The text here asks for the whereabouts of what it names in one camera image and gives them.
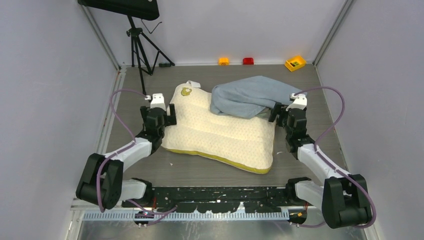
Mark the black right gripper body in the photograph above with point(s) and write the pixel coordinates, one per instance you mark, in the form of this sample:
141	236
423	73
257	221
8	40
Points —
288	132

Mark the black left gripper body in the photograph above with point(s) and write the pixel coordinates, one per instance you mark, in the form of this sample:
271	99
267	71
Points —
161	133

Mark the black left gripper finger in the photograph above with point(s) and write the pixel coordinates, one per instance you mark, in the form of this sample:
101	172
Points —
144	113
171	115

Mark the blue pillowcase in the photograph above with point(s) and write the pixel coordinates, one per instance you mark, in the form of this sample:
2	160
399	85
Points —
248	97

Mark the cream pillow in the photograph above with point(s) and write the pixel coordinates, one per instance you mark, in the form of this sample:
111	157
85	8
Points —
246	144

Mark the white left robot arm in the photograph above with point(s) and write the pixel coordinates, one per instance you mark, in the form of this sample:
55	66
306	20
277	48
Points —
102	183

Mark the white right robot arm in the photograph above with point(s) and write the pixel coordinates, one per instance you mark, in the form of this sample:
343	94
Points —
342	197

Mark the yellow plastic bin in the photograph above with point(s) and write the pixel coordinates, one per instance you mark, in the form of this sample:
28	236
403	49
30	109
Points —
295	63

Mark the small black block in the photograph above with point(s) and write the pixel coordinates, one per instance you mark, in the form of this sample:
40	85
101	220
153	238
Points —
165	65

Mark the black tripod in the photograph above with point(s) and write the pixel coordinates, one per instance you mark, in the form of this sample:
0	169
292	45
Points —
139	56

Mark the red toy block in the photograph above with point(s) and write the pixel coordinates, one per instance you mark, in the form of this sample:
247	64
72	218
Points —
248	61

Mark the orange toy block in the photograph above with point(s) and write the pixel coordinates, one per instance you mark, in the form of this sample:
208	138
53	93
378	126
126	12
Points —
223	61

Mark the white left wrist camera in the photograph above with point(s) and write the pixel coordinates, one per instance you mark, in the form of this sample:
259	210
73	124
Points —
156	100

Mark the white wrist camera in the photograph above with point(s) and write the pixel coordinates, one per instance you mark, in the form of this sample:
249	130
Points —
298	101
156	100

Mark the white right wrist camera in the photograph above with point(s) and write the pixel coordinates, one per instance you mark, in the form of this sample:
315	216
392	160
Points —
298	101

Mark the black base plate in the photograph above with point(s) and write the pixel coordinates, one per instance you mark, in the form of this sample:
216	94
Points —
255	199

